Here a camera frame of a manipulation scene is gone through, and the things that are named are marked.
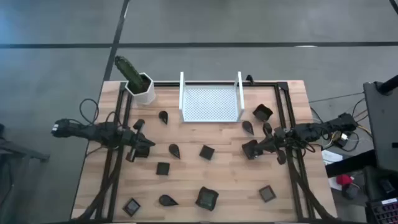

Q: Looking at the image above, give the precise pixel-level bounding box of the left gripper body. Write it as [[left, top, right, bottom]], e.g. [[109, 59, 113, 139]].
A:
[[123, 129, 141, 162]]

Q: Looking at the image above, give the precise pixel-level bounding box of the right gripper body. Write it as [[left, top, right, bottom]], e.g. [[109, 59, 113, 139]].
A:
[[262, 123, 286, 153]]

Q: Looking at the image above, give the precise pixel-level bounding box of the black square mini plate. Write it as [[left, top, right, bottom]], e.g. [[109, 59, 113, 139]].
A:
[[155, 161, 170, 176], [122, 197, 141, 217], [259, 185, 277, 203], [199, 144, 216, 161]]

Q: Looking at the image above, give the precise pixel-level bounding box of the white hexagonal planter pot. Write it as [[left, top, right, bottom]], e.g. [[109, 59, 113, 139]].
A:
[[124, 72, 156, 106]]

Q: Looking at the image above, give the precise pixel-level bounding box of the white paper sheet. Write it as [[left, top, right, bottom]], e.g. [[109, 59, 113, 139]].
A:
[[322, 149, 344, 165]]

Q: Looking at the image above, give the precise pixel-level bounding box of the white perforated tray rack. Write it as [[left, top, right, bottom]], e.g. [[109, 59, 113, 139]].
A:
[[178, 71, 246, 123]]

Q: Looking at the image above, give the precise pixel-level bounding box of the green cactus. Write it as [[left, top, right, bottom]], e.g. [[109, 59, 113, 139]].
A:
[[114, 55, 144, 93]]

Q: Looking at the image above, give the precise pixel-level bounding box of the red object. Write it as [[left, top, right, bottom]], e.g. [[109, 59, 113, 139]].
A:
[[335, 174, 354, 187]]

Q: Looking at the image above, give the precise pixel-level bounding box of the dark grey cabinet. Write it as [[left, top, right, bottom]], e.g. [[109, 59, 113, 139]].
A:
[[363, 80, 398, 172]]

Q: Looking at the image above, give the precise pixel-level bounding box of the grey metal stand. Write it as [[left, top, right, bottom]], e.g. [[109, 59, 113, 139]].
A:
[[0, 123, 50, 175]]

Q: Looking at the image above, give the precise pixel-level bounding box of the black pole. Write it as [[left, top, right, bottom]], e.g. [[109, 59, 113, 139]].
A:
[[376, 73, 398, 96]]

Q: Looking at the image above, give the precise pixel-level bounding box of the black case with coloured keys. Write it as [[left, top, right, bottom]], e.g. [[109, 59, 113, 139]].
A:
[[365, 197, 398, 224]]

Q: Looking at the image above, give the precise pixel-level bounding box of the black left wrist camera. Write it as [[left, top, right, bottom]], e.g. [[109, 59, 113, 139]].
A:
[[132, 118, 146, 131]]

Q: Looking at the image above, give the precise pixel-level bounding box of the black camera cable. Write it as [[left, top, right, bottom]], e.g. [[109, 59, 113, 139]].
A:
[[79, 98, 123, 129]]

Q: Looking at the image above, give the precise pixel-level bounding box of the black cable bundle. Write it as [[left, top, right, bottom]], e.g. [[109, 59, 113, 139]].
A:
[[289, 161, 338, 223], [74, 146, 125, 223]]

